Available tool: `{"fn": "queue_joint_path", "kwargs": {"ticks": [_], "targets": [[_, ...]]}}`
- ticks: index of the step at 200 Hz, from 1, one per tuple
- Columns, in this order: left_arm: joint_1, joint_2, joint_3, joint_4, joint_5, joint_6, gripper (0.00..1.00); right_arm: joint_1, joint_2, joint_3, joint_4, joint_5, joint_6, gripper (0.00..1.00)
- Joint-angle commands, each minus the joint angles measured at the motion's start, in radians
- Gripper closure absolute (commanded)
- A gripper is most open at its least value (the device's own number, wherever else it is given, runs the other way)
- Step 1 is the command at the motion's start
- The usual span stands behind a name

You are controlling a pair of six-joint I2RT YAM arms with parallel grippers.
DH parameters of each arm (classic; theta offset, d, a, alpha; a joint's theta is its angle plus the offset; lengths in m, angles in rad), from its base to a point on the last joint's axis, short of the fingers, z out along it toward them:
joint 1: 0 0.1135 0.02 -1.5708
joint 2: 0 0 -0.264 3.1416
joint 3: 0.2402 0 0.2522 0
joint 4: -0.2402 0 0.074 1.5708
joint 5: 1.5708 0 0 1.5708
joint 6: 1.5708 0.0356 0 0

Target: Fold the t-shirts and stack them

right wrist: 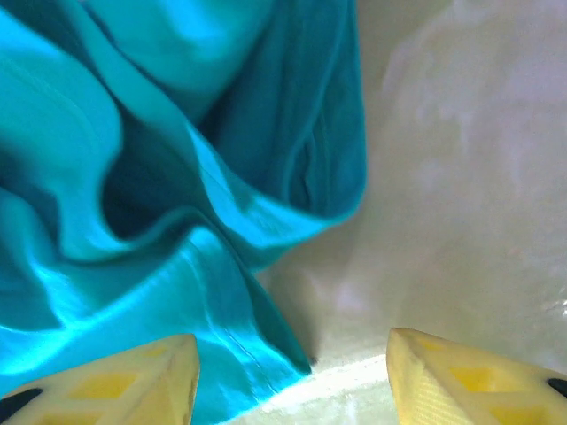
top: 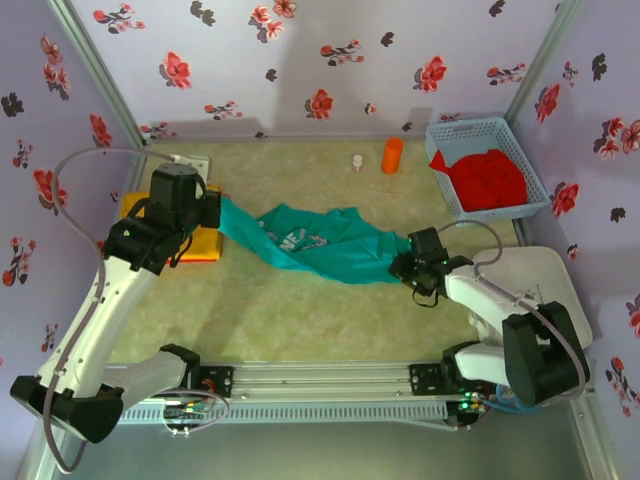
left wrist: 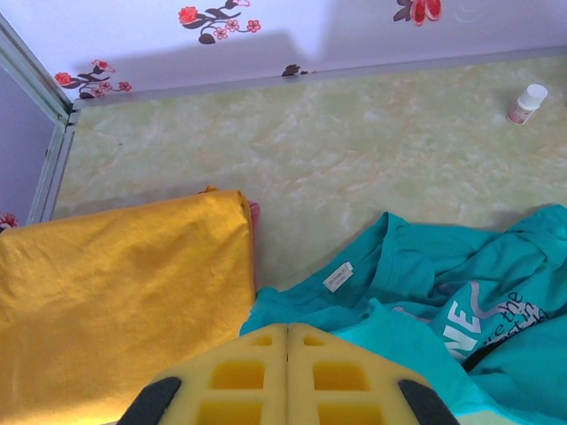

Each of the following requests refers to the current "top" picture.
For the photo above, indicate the small circuit board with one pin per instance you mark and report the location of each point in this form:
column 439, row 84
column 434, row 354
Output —
column 185, row 413

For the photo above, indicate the blue plastic basket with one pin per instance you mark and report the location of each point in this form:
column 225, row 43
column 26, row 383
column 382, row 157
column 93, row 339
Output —
column 470, row 132

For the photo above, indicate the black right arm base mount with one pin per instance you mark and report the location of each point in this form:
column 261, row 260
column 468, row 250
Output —
column 425, row 377

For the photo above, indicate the aluminium corner post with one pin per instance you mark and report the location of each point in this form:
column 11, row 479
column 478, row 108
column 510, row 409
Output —
column 95, row 65
column 542, row 55

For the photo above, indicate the grey metal sheet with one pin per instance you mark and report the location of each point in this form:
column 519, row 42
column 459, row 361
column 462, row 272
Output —
column 320, row 455

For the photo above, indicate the black controller with green light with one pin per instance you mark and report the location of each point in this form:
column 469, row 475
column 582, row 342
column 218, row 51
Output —
column 467, row 402

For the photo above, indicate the teal printed t-shirt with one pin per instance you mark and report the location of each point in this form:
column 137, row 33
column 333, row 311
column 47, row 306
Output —
column 340, row 250

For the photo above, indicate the folded yellow t-shirt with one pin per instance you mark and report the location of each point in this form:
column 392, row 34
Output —
column 205, row 245

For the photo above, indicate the crumpled red t-shirt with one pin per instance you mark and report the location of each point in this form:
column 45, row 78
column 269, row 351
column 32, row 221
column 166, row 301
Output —
column 490, row 180

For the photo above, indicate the small white bottle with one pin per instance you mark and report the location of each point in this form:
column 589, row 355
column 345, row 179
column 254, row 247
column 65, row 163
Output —
column 357, row 164

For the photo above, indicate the aluminium side rail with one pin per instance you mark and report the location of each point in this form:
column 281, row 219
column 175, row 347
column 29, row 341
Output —
column 522, row 232
column 137, row 170

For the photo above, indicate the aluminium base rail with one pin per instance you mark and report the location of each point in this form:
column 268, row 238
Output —
column 320, row 380

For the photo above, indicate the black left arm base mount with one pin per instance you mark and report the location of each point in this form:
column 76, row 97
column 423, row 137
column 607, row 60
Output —
column 215, row 380

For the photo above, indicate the orange cylinder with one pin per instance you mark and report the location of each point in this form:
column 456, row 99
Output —
column 392, row 156

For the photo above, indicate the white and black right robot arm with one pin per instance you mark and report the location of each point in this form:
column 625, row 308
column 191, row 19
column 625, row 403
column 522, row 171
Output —
column 480, row 295

